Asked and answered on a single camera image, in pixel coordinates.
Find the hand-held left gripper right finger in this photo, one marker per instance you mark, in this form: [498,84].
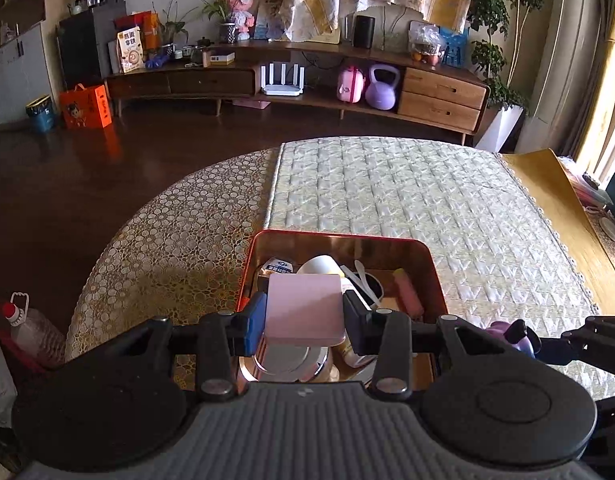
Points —
[355,325]

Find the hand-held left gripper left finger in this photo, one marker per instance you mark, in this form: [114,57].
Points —
[255,320]

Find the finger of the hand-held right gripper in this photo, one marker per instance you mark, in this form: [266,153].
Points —
[607,323]
[582,347]

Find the pink block purple roof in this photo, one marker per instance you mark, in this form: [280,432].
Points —
[305,310]

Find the round steel lidded bowl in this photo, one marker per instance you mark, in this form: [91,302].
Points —
[287,360]

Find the white frame sunglasses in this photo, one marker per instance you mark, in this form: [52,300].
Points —
[360,272]

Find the small pink bottle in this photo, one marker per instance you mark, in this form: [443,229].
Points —
[407,295]

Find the red tin box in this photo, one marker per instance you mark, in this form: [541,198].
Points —
[337,250]

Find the blue purple spiky toy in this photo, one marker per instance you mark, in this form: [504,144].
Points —
[502,334]

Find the white shallow dish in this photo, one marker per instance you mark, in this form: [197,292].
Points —
[610,230]

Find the cream quilted table mat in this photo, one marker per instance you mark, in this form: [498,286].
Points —
[412,200]

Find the stack of books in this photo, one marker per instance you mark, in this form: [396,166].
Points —
[587,185]

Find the plastic bottle red cap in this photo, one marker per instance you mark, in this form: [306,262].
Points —
[35,332]

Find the white router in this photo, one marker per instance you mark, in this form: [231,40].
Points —
[283,89]

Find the purple kettlebell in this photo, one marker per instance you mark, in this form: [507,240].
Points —
[382,92]

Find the pink toy suitcase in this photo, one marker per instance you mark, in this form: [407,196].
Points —
[351,87]

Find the wooden TV cabinet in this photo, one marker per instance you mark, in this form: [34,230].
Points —
[437,95]

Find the white plastic bag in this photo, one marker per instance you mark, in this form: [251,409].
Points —
[0,385]

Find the white yellow small box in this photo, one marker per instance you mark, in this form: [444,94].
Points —
[219,59]

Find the yellow curtain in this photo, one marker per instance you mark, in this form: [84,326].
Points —
[607,60]

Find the white standing air conditioner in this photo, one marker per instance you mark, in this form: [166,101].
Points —
[557,60]

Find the orange gift box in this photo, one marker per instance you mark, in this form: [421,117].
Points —
[85,107]

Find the blue dumbbell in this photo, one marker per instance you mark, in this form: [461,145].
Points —
[157,62]

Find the potted orchid plant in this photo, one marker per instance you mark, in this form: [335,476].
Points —
[227,32]

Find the plastic bag of fruit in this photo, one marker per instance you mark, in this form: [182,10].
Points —
[426,45]

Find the black cylinder speaker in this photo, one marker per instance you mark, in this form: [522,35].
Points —
[364,32]

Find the teal waste bin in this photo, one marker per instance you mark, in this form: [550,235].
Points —
[41,116]

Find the cereal bag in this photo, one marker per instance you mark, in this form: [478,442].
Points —
[130,50]

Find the small leafy potted plant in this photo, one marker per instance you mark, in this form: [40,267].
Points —
[172,30]

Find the blue picture card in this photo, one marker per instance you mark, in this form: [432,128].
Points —
[267,17]

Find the orange paper bag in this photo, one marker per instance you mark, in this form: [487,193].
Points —
[151,32]

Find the pink plush doll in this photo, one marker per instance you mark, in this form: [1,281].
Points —
[242,10]

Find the black mini fridge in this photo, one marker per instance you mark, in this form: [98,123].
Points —
[80,50]

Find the red paper bag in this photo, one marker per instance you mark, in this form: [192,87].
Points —
[130,20]

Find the tall potted tree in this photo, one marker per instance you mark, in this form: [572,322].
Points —
[487,20]

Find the wall shelf cabinet unit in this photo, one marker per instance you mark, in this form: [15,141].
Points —
[17,70]

